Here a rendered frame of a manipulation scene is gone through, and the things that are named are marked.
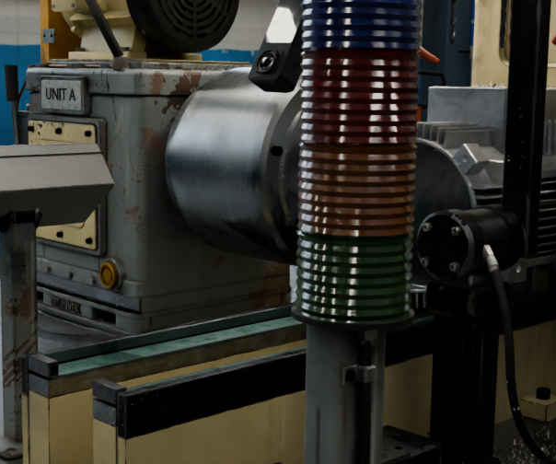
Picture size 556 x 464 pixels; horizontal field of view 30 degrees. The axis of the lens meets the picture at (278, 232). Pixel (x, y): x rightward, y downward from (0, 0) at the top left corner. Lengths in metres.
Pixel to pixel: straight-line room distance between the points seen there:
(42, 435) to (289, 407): 0.20
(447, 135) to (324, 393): 0.53
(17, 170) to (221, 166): 0.35
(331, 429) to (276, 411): 0.31
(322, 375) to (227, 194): 0.72
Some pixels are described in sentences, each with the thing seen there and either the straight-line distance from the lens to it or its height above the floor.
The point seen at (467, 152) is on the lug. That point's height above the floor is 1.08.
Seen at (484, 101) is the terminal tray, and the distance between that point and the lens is 1.10.
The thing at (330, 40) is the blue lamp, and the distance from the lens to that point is 0.50.
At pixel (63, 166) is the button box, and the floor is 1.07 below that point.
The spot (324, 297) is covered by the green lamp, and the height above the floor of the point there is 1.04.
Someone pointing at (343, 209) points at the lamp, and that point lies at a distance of 0.50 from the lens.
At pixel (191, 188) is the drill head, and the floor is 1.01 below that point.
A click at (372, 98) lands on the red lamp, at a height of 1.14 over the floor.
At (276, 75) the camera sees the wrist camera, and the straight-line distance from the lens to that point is 0.97.
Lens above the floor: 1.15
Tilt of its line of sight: 8 degrees down
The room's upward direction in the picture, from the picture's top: 1 degrees clockwise
